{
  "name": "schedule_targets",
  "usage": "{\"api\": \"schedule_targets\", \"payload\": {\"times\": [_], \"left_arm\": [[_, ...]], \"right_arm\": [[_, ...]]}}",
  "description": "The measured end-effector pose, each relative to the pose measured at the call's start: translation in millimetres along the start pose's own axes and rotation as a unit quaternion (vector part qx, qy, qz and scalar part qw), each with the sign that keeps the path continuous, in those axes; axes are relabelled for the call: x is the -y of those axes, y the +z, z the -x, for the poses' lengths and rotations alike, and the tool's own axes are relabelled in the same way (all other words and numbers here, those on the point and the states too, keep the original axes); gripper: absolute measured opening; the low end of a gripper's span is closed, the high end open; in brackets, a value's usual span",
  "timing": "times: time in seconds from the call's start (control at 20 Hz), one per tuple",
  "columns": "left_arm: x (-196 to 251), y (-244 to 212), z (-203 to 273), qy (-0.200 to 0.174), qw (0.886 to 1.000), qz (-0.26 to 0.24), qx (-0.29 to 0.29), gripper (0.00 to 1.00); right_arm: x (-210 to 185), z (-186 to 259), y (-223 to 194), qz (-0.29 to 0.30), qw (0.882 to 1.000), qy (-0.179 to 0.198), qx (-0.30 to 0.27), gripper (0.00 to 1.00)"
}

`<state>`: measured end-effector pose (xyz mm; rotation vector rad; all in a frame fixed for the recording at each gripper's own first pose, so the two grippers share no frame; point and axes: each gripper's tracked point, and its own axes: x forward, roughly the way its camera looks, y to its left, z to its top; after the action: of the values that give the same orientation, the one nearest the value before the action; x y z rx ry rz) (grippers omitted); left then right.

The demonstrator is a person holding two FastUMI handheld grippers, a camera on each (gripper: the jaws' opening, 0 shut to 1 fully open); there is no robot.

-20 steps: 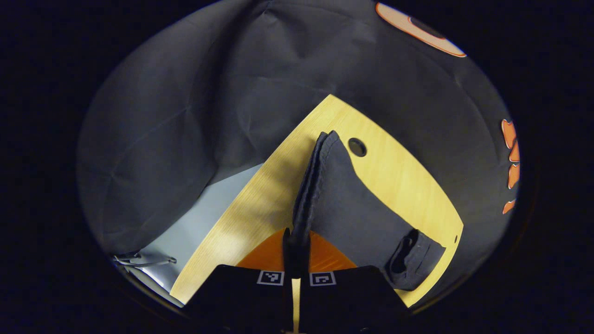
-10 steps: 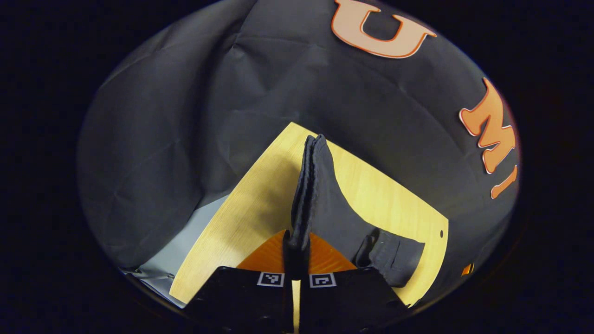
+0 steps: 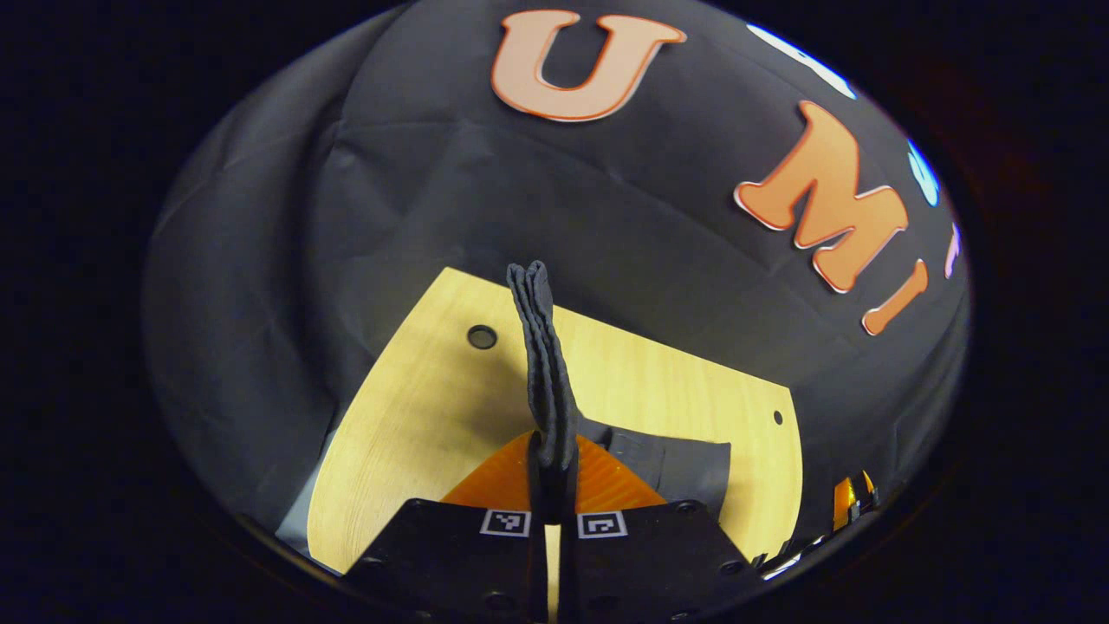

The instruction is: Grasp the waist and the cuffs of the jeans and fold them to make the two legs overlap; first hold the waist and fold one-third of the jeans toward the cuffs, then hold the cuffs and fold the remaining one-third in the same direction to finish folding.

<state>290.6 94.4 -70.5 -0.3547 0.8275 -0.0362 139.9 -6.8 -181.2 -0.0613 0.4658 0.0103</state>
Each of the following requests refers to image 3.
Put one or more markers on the dark grey jeans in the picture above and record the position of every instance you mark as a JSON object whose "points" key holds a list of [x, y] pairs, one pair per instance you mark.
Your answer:
{"points": [[548, 373]]}

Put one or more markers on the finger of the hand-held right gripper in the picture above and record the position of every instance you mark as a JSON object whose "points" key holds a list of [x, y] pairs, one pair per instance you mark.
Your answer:
{"points": [[846, 501]]}

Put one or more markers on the black backdrop cloth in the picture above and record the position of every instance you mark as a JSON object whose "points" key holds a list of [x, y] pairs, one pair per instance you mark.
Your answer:
{"points": [[433, 191]]}

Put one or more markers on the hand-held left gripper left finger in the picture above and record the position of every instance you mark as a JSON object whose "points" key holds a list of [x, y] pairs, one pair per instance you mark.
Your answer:
{"points": [[450, 563]]}

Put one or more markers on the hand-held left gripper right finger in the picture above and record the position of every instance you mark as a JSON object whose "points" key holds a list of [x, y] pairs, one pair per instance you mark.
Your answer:
{"points": [[650, 563]]}

